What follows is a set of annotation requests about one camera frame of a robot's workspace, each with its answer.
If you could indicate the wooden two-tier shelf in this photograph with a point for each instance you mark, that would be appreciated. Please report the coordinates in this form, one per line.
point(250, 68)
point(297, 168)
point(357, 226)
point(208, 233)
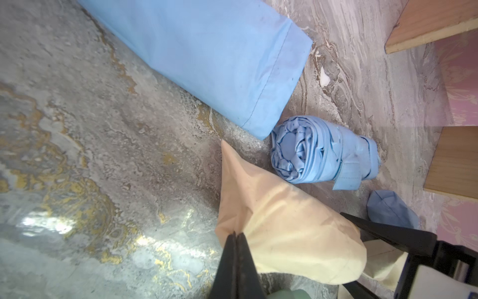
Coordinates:
point(451, 27)

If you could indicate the green sleeved umbrella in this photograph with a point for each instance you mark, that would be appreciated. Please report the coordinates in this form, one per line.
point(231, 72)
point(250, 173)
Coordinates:
point(289, 294)

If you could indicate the beige sleeved umbrella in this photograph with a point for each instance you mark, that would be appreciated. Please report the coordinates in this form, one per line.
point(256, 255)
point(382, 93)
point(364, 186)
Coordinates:
point(287, 230)

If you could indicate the blue sleeved umbrella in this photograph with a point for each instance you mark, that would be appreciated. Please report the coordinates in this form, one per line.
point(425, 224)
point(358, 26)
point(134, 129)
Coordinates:
point(241, 58)

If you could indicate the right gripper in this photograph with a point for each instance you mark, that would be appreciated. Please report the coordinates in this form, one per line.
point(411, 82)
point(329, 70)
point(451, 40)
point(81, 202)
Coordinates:
point(433, 269)

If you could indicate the blue umbrella sleeve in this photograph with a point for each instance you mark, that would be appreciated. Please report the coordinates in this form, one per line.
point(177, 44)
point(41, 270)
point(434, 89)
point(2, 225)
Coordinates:
point(386, 207)

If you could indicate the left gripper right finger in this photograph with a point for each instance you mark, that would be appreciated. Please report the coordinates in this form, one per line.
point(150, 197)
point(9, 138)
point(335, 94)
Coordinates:
point(248, 283)

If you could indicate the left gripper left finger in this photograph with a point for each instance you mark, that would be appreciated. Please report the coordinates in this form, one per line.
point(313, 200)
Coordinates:
point(225, 282)

